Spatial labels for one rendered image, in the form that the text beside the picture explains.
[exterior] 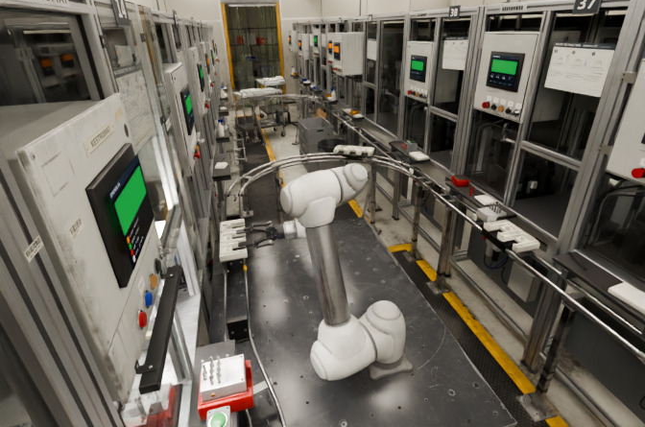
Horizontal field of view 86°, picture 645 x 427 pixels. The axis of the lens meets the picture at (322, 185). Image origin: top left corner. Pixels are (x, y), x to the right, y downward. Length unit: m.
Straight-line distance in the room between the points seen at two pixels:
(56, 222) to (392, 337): 1.17
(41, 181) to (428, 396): 1.39
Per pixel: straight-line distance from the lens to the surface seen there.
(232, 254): 1.90
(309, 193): 1.14
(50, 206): 0.56
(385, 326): 1.41
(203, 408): 1.23
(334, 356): 1.35
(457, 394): 1.60
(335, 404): 1.51
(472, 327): 2.80
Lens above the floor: 1.95
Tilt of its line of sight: 25 degrees down
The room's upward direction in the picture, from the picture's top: 2 degrees counter-clockwise
